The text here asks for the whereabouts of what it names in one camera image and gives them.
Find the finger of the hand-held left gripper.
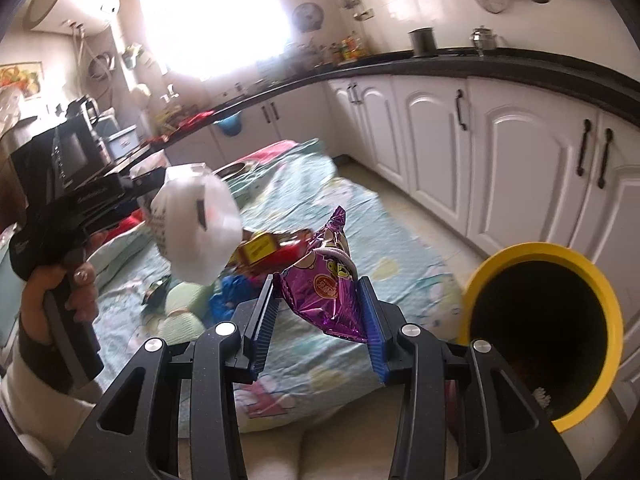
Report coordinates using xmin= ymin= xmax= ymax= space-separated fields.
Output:
xmin=129 ymin=165 xmax=168 ymax=193

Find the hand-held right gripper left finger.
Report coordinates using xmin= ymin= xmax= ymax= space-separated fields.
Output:
xmin=55 ymin=274 xmax=281 ymax=480

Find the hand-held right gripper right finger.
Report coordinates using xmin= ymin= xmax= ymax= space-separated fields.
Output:
xmin=356 ymin=277 xmax=583 ymax=480

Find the blue wrapper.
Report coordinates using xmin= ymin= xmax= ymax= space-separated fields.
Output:
xmin=207 ymin=272 xmax=266 ymax=323

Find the purple snack packet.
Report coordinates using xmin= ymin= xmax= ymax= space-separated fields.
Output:
xmin=279 ymin=206 xmax=371 ymax=343

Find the white plastic bag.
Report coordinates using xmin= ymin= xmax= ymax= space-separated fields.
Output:
xmin=150 ymin=162 xmax=242 ymax=283

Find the yellow rimmed black bin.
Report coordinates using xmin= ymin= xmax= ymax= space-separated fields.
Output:
xmin=460 ymin=242 xmax=626 ymax=435

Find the person's left forearm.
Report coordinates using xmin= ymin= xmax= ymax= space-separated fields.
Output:
xmin=0 ymin=320 xmax=101 ymax=466

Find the person's left hand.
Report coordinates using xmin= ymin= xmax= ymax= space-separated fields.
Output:
xmin=20 ymin=266 xmax=99 ymax=342

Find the light blue plastic box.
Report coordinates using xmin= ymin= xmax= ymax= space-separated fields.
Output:
xmin=97 ymin=115 xmax=141 ymax=161

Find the black microwave oven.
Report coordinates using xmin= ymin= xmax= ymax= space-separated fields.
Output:
xmin=10 ymin=122 xmax=113 ymax=201

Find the red snack packet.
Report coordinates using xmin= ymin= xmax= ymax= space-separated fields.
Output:
xmin=227 ymin=227 xmax=316 ymax=278

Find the round metal basin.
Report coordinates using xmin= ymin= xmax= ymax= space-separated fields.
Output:
xmin=215 ymin=160 xmax=256 ymax=179

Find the black jug kettle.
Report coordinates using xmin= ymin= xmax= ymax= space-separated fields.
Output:
xmin=67 ymin=95 xmax=101 ymax=126

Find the blue bowl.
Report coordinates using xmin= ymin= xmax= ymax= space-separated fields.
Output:
xmin=214 ymin=114 xmax=246 ymax=137

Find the dark crumpled wrapper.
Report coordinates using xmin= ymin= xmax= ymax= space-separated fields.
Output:
xmin=142 ymin=277 xmax=173 ymax=306

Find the printed teal blanket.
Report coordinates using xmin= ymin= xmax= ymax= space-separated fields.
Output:
xmin=0 ymin=140 xmax=471 ymax=433

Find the bright window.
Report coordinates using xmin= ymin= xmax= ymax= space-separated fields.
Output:
xmin=140 ymin=0 xmax=293 ymax=81

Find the white water heater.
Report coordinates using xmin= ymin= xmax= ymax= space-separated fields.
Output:
xmin=22 ymin=0 xmax=123 ymax=33

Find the white kitchen cabinet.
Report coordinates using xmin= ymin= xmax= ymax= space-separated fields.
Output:
xmin=200 ymin=72 xmax=640 ymax=311

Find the row of condiment bottles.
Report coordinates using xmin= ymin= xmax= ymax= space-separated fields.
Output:
xmin=320 ymin=30 xmax=372 ymax=64

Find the dark metal pot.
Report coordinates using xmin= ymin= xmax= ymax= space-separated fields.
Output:
xmin=409 ymin=27 xmax=436 ymax=56

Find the steel kettle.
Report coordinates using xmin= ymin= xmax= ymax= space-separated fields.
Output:
xmin=470 ymin=25 xmax=498 ymax=52

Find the fruit wall picture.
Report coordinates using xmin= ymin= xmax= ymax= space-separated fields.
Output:
xmin=0 ymin=62 xmax=43 ymax=101

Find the round grey wall object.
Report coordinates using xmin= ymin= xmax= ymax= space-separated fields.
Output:
xmin=291 ymin=2 xmax=325 ymax=31

